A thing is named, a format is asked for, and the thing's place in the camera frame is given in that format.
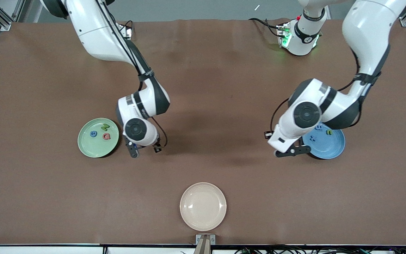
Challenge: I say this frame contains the black base power cable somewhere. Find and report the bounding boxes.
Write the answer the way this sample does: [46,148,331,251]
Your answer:
[118,20,134,40]
[248,18,283,38]

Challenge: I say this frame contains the beige plate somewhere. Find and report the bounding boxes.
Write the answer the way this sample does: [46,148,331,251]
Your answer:
[180,182,227,232]

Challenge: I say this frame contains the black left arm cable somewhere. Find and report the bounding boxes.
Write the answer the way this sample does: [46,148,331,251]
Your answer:
[269,46,381,134]

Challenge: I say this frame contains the light green plate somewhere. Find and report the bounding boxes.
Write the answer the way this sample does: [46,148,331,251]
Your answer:
[78,118,119,158]

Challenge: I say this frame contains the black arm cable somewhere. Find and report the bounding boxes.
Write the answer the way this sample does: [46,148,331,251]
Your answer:
[269,46,381,134]
[97,0,168,149]

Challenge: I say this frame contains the brown table cover sheet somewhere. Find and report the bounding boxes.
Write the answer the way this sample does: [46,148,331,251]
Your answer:
[0,18,406,246]

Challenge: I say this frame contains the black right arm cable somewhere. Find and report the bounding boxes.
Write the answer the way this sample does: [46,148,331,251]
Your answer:
[97,0,168,149]

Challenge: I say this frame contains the tangled black cables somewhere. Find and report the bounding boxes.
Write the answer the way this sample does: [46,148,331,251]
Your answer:
[234,244,406,254]

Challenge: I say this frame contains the blue plate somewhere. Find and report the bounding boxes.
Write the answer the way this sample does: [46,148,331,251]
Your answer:
[302,123,346,159]

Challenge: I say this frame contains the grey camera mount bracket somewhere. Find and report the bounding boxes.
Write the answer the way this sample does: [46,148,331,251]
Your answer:
[193,234,216,254]

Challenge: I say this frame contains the white table edge rail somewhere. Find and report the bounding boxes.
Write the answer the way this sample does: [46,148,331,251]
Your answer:
[0,244,406,254]

